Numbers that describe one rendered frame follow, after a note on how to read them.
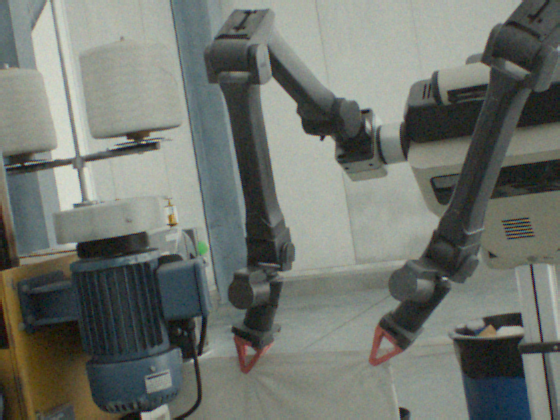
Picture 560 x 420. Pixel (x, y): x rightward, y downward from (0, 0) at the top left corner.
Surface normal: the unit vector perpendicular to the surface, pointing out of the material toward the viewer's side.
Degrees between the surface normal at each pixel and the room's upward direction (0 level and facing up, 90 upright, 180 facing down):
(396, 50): 90
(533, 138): 40
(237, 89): 109
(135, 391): 92
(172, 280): 90
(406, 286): 75
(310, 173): 90
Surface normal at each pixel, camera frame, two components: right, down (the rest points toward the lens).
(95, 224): -0.06, 0.06
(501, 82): -0.74, 0.21
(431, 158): -0.38, -0.68
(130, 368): 0.15, 0.07
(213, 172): -0.40, 0.11
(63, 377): 0.90, -0.12
